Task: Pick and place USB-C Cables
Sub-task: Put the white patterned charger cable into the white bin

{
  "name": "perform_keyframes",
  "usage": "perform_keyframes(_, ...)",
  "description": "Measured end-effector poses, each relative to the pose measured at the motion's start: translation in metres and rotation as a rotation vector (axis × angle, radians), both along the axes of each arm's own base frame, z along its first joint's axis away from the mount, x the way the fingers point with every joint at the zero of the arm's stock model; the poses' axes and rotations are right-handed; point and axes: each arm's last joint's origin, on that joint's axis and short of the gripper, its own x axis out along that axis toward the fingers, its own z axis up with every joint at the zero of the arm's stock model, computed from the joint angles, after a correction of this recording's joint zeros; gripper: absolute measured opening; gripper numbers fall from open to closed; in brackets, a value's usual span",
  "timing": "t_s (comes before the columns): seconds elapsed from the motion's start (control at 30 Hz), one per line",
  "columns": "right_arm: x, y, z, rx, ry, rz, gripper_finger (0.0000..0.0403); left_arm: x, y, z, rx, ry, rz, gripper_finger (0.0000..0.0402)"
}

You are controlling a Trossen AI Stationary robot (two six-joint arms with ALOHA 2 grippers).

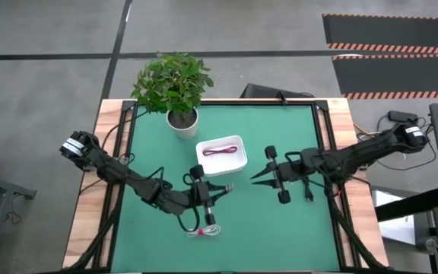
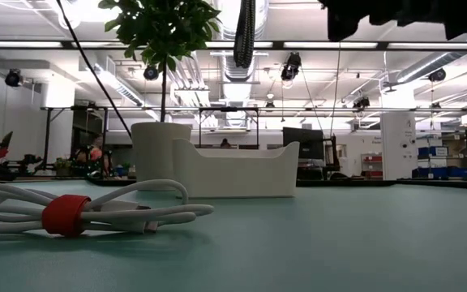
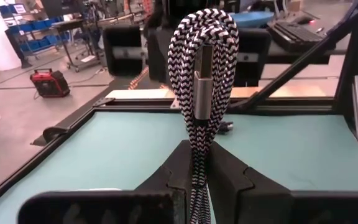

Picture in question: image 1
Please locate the green leafy plant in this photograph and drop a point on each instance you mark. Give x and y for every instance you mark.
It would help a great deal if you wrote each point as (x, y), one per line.
(171, 81)

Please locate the black aluminium table frame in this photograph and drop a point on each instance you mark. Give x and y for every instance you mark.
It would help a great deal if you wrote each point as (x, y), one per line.
(223, 102)

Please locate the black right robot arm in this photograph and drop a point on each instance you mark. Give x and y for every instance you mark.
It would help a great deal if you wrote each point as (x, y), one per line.
(356, 158)

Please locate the wooden table board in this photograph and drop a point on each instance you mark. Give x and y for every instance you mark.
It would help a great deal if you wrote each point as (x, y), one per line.
(89, 213)

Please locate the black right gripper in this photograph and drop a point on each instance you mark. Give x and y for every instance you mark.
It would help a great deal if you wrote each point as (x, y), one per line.
(291, 172)

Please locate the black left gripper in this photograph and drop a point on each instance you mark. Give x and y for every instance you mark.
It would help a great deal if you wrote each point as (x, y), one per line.
(202, 190)

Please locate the black mat orange hazard stripes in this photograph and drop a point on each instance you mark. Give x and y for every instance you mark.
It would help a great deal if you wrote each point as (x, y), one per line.
(390, 30)
(397, 74)

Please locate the white floor board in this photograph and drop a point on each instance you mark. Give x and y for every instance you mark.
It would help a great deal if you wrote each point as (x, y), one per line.
(394, 228)

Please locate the white plant pot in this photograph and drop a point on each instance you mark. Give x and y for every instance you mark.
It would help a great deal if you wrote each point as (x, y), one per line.
(185, 132)

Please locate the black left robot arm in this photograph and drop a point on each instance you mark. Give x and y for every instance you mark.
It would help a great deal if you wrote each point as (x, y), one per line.
(146, 186)

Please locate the black floor beam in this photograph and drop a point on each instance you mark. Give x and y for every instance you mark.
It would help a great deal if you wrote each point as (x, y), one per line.
(409, 205)

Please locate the green table mat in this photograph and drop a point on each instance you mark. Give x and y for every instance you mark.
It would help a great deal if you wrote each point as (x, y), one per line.
(242, 236)

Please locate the white plastic bin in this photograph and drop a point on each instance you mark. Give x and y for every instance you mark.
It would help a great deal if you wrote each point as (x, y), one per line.
(223, 163)

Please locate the black power adapter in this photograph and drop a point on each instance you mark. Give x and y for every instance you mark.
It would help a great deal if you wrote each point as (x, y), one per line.
(401, 116)

